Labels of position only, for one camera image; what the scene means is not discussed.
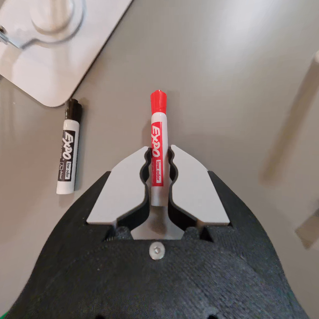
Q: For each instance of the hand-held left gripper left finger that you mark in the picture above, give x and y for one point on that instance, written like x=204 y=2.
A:
x=117 y=194

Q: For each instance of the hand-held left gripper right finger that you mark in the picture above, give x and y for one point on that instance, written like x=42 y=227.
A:
x=199 y=196

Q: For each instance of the black dry-erase marker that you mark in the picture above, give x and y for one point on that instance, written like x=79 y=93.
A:
x=68 y=149

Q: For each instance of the red dry-erase marker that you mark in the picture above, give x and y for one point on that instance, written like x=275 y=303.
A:
x=158 y=124

